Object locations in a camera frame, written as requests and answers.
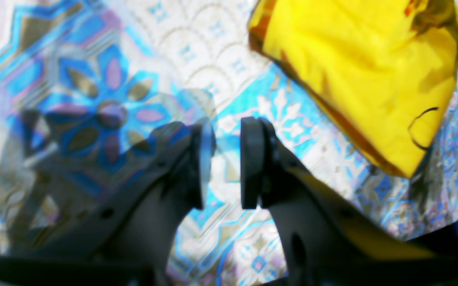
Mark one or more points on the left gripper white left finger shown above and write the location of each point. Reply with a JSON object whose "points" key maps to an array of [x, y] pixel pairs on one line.
{"points": [[127, 240]]}

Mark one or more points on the patterned blue pink tablecloth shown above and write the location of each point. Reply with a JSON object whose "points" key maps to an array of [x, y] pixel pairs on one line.
{"points": [[82, 82]]}

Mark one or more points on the yellow T-shirt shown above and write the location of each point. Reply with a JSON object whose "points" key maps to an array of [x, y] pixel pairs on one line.
{"points": [[384, 71]]}

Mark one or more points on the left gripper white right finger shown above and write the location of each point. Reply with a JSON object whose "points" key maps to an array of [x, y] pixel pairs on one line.
{"points": [[325, 239]]}

